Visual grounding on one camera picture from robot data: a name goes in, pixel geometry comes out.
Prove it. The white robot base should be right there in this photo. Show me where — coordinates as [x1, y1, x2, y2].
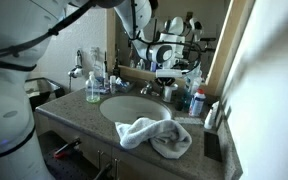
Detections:
[0, 0, 69, 180]

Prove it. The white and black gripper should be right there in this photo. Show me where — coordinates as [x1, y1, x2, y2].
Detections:
[154, 62, 182, 86]

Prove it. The clear soap pump bottle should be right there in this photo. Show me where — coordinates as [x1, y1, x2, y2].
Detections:
[85, 71, 100, 103]

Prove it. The chrome sink faucet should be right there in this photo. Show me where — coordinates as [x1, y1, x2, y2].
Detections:
[140, 81, 159, 97]

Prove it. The white oval sink basin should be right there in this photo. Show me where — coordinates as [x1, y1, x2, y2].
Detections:
[100, 96, 172, 124]

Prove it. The red handled clamp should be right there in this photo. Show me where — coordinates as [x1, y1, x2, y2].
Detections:
[53, 138, 81, 159]

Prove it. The wood framed wall mirror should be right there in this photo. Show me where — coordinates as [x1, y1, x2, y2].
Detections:
[113, 0, 253, 96]

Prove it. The cabinet door handle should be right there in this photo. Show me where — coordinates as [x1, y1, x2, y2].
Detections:
[97, 150, 103, 170]

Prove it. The wall mounted hair dryer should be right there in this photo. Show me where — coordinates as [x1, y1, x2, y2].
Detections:
[68, 50, 83, 78]

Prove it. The white terry towel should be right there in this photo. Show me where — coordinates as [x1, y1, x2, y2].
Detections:
[115, 117, 192, 159]

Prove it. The blue mouthwash bottle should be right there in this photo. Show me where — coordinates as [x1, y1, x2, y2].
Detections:
[182, 74, 201, 111]

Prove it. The small white squeeze bottle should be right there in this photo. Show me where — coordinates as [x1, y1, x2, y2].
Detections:
[204, 102, 219, 129]

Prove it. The white bottle with red cap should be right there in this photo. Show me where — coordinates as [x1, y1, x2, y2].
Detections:
[189, 89, 206, 117]

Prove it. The silver pill blister pack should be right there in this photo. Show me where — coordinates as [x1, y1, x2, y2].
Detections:
[174, 117, 203, 125]

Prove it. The black tray of toiletries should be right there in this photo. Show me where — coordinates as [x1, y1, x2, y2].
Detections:
[100, 76, 135, 94]

